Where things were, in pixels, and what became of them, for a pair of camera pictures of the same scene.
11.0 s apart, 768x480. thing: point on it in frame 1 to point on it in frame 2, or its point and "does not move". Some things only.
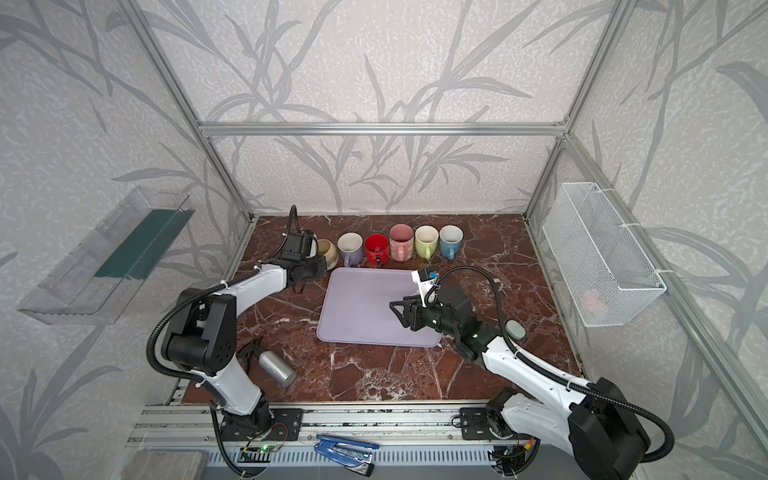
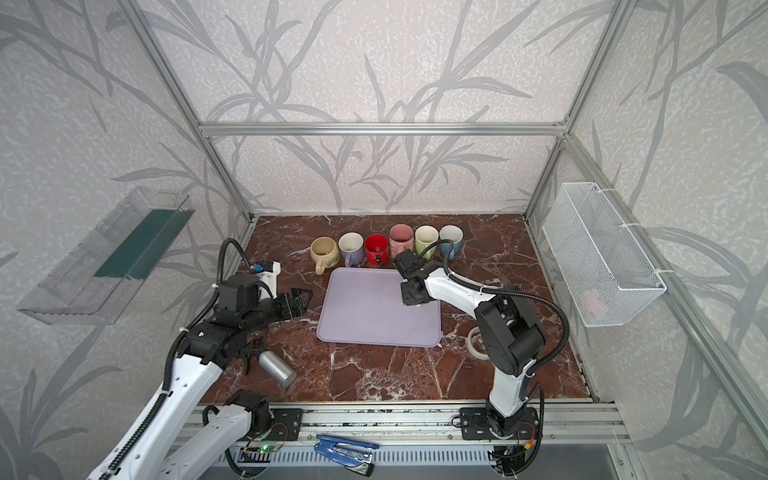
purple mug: [350, 246] does not move
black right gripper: [417, 312] to [407, 267]
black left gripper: [309, 267] to [287, 303]
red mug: [376, 246] does not move
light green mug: [426, 240] does not move
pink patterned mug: [401, 238] does not move
